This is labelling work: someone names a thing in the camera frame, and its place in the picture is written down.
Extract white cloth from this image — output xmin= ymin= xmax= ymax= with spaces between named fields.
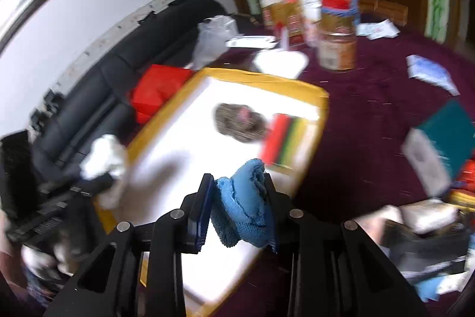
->
xmin=80 ymin=134 xmax=129 ymax=210

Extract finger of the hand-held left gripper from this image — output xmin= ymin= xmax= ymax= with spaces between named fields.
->
xmin=72 ymin=172 xmax=115 ymax=199

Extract red green yellow cloth pack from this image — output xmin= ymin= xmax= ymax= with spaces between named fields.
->
xmin=260 ymin=113 xmax=320 ymax=169

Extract blue red yellow cloth pack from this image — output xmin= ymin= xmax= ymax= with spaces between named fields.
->
xmin=449 ymin=159 xmax=475 ymax=210

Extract white tissue pack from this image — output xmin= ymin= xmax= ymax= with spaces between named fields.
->
xmin=401 ymin=200 xmax=463 ymax=234

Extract red bag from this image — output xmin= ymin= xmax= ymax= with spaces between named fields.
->
xmin=129 ymin=64 xmax=194 ymax=124

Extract white and blue packet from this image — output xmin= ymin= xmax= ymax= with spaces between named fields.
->
xmin=406 ymin=54 xmax=461 ymax=97

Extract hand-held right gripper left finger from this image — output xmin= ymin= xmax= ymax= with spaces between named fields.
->
xmin=42 ymin=174 xmax=216 ymax=317

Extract blue microfibre cloth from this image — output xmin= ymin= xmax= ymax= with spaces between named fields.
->
xmin=210 ymin=158 xmax=273 ymax=249

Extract black sofa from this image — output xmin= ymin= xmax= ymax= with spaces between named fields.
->
xmin=31 ymin=0 xmax=238 ymax=176

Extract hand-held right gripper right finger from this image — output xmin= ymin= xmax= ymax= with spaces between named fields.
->
xmin=262 ymin=172 xmax=427 ymax=317

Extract blue floral tissue pack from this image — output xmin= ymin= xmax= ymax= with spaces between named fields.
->
xmin=386 ymin=228 xmax=474 ymax=303

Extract clear plastic bag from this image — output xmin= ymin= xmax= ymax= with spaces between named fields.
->
xmin=193 ymin=15 xmax=240 ymax=70

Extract teal tissue pack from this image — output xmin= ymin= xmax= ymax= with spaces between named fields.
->
xmin=403 ymin=100 xmax=475 ymax=197

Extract white flat packet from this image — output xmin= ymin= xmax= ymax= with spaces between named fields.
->
xmin=226 ymin=35 xmax=277 ymax=49

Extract white paper sheets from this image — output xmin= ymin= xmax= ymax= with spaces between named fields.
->
xmin=356 ymin=20 xmax=400 ymax=40

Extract blue label jar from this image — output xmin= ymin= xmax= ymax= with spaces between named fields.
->
xmin=318 ymin=0 xmax=360 ymax=30

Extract white cup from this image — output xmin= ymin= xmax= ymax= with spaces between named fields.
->
xmin=297 ymin=0 xmax=322 ymax=24

